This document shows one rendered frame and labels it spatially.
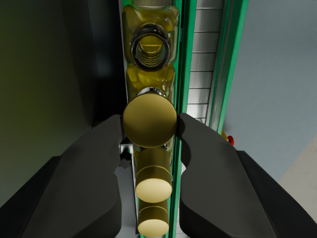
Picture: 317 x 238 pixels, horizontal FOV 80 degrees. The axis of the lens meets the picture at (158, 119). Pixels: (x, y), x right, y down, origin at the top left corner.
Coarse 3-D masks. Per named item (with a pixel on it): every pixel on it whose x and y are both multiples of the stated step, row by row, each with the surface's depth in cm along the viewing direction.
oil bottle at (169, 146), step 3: (174, 135) 24; (171, 138) 23; (168, 141) 23; (171, 141) 24; (135, 144) 24; (168, 144) 24; (171, 144) 24; (135, 147) 24; (138, 147) 24; (141, 147) 24; (168, 147) 24; (171, 147) 24; (135, 150) 25; (138, 150) 24; (168, 150) 24
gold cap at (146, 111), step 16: (144, 96) 11; (160, 96) 11; (128, 112) 11; (144, 112) 11; (160, 112) 11; (176, 112) 12; (128, 128) 11; (144, 128) 11; (160, 128) 11; (176, 128) 12; (144, 144) 12; (160, 144) 12
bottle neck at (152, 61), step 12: (144, 24) 16; (156, 24) 16; (144, 36) 12; (156, 36) 13; (132, 48) 13; (168, 48) 13; (132, 60) 13; (144, 60) 14; (156, 60) 14; (168, 60) 13
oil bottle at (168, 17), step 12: (132, 12) 17; (144, 12) 16; (156, 12) 17; (168, 12) 17; (132, 24) 17; (168, 24) 17; (132, 36) 17; (168, 36) 17; (144, 48) 20; (156, 48) 20
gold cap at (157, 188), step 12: (144, 156) 19; (156, 156) 19; (168, 156) 20; (144, 168) 18; (156, 168) 17; (168, 168) 18; (144, 180) 16; (156, 180) 16; (168, 180) 17; (144, 192) 17; (156, 192) 17; (168, 192) 17
